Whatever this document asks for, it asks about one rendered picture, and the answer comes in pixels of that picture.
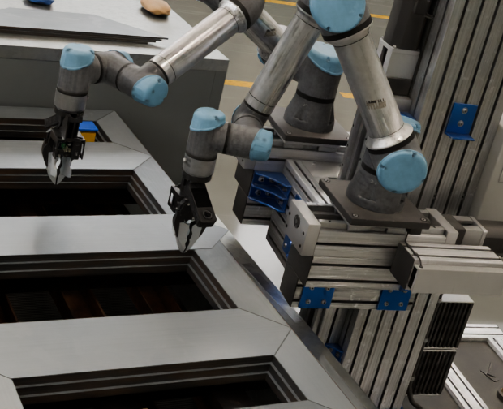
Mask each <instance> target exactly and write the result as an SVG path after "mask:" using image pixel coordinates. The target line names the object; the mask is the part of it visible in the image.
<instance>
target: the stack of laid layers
mask: <svg viewBox="0 0 503 409"><path fill-rule="evenodd" d="M89 122H93V123H94V124H95V126H96V127H97V129H98V131H95V132H96V135H95V140H94V142H112V141H111V140H110V138H109V137H108V136H107V135H106V134H105V132H104V131H103V130H102V129H101V127H100V126H99V124H98V123H97V121H89ZM48 130H49V129H45V120H44V119H26V118H0V136H4V137H38V138H46V136H47V134H48V132H47V131H48ZM0 189H127V190H128V191H129V192H130V194H131V195H132V197H133V198H134V200H135V201H136V203H137V204H138V205H139V206H140V208H141V209H142V210H143V212H144V213H145V214H166V212H165V211H164V210H163V208H162V207H161V206H160V205H159V204H158V202H157V201H156V200H155V198H154V197H153V195H152V194H151V193H150V191H149V190H148V189H147V188H146V187H145V185H144V184H143V182H142V181H141V180H140V178H139V177H138V176H137V174H136V173H135V171H134V170H83V169H71V177H70V178H68V177H66V176H65V177H64V179H63V180H62V181H61V182H60V183H59V184H54V183H53V182H52V181H51V179H50V177H49V175H48V172H47V169H0ZM194 250H195V249H188V250H187V251H186V252H183V253H181V252H180V250H166V251H145V252H97V253H72V254H48V255H23V256H0V279H14V278H51V277H70V276H88V275H107V274H126V273H164V272H182V271H187V273H188V274H189V275H190V277H191V279H192V280H193V281H194V283H195V284H196V285H197V286H198V288H199V289H200V291H201V292H202V294H203V295H204V297H205V298H206V299H207V300H208V302H209V303H210V304H211V306H212V307H213V309H214V310H219V309H232V308H237V306H236V305H235V304H234V302H233V301H232V299H231V298H230V297H229V296H228V294H227V293H226V292H225V291H224V289H223V288H222V287H221V285H220V284H219V282H218V281H217V279H216V278H215V277H214V276H213V275H212V273H211V272H210V271H209V269H208V268H207V267H206V265H205V264H204V262H203V261H202V260H201V259H200V258H199V256H198V255H197V254H196V252H195V251H194ZM11 380H12V381H13V383H14V385H15V388H16V390H17V393H18V395H19V398H20V401H21V403H22V405H29V404H38V403H52V402H60V401H68V400H76V399H84V398H100V397H107V396H115V395H124V394H138V393H147V392H154V391H163V390H177V389H186V388H193V387H201V386H210V385H224V384H233V383H240V382H249V381H263V380H266V382H267V383H268V384H269V386H270V388H271V389H272V390H273V392H274V393H275V394H276V395H277V397H278V398H279V400H280V401H281V402H282V403H289V402H297V401H303V400H307V399H306V397H305V396H304V395H303V393H302V392H301V390H300V389H299V387H298V386H297V385H296V384H295V383H294V382H293V380H292V379H291V378H290V376H289V375H288V373H287V372H286V370H285V369H284V368H283V367H282V366H281V364H280V363H279V362H278V361H277V359H276V358H275V356H274V355H266V356H257V357H248V358H239V359H222V360H213V361H204V362H195V363H185V364H168V365H159V366H150V367H141V368H123V369H114V370H105V371H95V372H78V373H69V374H60V375H51V376H42V377H25V378H15V379H11Z"/></svg>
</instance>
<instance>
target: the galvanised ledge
mask: <svg viewBox="0 0 503 409"><path fill-rule="evenodd" d="M215 215H216V214H215ZM216 218H217V221H216V222H215V224H214V225H216V226H220V227H222V228H225V229H227V228H226V226H225V225H224V224H223V223H222V222H221V220H220V219H219V218H218V217H217V215H216ZM227 230H228V229H227ZM220 240H221V242H222V243H223V244H224V245H225V247H226V248H227V249H228V251H229V252H230V253H231V254H232V256H233V257H234V258H235V259H236V261H237V262H238V263H239V264H240V265H241V266H242V268H243V269H244V270H245V271H246V273H247V274H248V275H249V277H250V278H251V279H252V281H253V282H254V283H255V284H256V285H257V286H258V287H259V288H260V290H261V291H262V292H263V294H264V295H265V296H266V298H267V299H268V300H269V301H270V303H271V304H272V305H273V306H274V307H275V308H276V309H277V311H278V312H279V313H280V314H281V316H282V317H283V318H284V320H285V321H286V322H287V324H288V325H289V326H290V327H291V328H292V330H293V331H294V332H295V333H296V334H297V335H298V337H299V338H300V339H301V341H302V342H303V344H304V345H305V346H306V347H307V348H308V350H309V351H310V352H311V353H312V354H313V355H314V356H315V358H316V359H317V360H318V359H319V358H320V356H321V354H322V355H323V356H324V357H325V358H326V359H327V360H328V361H329V363H330V364H331V365H332V367H333V368H334V369H335V370H336V372H337V373H338V374H339V376H340V377H341V378H342V379H343V380H344V382H345V383H346V384H347V385H348V386H349V387H350V389H351V390H352V391H353V393H354V394H355V395H356V397H357V398H358V399H359V400H360V402H361V403H362V404H363V405H364V406H365V407H366V408H367V409H378V408H377V407H376V406H375V404H374V403H373V402H372V401H371V399H370V398H369V397H368V396H367V395H366V394H365V393H364V392H363V390H362V389H361V388H360V387H359V385H358V384H357V383H356V382H355V380H354V379H353V378H352V377H351V376H350V374H349V373H348V372H347V371H346V370H345V369H344V368H343V367H342V365H341V364H340V363H339V362H338V361H337V359H336V358H335V357H334V356H333V354H332V353H331V352H330V351H329V349H328V348H327V347H326V346H325V344H324V343H323V342H322V341H321V340H320V339H319V338H318V337H317V336H316V334H315V333H314V332H313V331H312V329H311V328H310V327H309V326H308V324H307V323H306V322H305V321H304V319H303V318H302V317H301V316H300V315H299V314H298V313H297V312H296V310H295V309H294V308H292V309H293V310H294V311H295V312H296V313H297V314H298V315H299V317H300V318H301V319H302V320H303V322H296V323H295V322H294V321H293V320H292V319H291V318H290V317H289V316H288V315H287V314H286V312H285V311H284V310H283V309H282V308H281V307H280V306H279V305H278V303H277V302H276V301H275V300H274V299H273V298H272V297H271V296H270V294H269V293H268V292H267V291H266V290H265V289H264V288H263V287H262V285H261V284H259V283H258V281H257V280H255V279H254V277H253V276H252V275H251V274H250V273H249V272H248V271H247V270H246V268H245V267H244V266H243V265H242V264H248V263H251V265H252V266H253V267H254V268H255V269H256V270H257V271H258V272H259V273H260V274H261V276H262V277H263V278H264V279H265V280H266V281H267V282H268V283H269V284H270V285H271V287H272V288H273V289H274V290H275V291H276V292H277V293H278V294H279V295H280V296H281V297H282V298H283V299H284V300H285V301H286V299H285V298H284V296H283V294H282V293H281V292H280V291H279V290H278V289H277V288H276V287H275V285H274V284H273V283H272V282H271V280H270V279H269V278H268V277H267V275H266V274H265V273H264V272H263V270H262V269H261V268H260V267H259V265H258V264H257V263H256V262H255V261H254V260H253V259H252V258H251V256H250V255H249V254H248V253H247V252H246V250H245V249H244V248H243V247H242V245H241V244H240V243H239V242H238V240H237V239H236V238H235V237H234V236H233V235H232V234H231V233H230V231H228V232H227V233H226V234H225V235H224V236H223V237H222V238H221V239H220Z"/></svg>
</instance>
